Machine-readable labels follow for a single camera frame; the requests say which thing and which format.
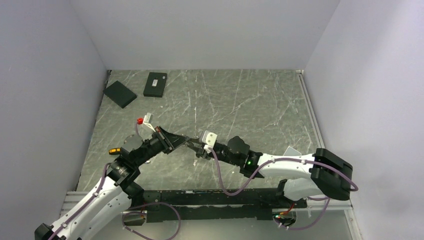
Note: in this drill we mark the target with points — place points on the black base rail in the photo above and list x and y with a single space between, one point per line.
212 204

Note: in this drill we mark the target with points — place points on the black flat box with label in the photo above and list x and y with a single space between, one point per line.
155 84

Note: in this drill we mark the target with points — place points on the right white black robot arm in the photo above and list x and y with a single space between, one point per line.
303 176

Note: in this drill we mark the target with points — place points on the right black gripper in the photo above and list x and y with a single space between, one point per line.
202 152

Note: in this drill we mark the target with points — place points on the black perforated box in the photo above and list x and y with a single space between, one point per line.
120 94

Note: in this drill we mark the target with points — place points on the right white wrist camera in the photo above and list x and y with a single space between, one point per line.
208 138

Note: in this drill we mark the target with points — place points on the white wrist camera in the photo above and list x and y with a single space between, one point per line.
208 138
146 122

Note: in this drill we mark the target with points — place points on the translucent grey plastic card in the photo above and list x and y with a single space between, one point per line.
291 152

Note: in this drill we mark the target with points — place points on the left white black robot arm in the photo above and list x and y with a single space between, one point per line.
116 190

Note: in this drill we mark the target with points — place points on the aluminium frame rail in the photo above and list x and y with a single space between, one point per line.
310 109

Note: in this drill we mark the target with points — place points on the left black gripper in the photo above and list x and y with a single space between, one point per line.
168 141

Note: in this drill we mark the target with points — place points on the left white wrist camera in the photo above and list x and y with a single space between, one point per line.
146 122

